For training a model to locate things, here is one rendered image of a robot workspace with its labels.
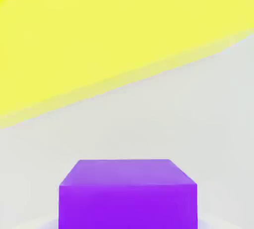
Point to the large yellow box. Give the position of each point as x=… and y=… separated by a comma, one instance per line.
x=89, y=34

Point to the small purple cube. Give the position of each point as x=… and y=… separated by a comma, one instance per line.
x=128, y=203

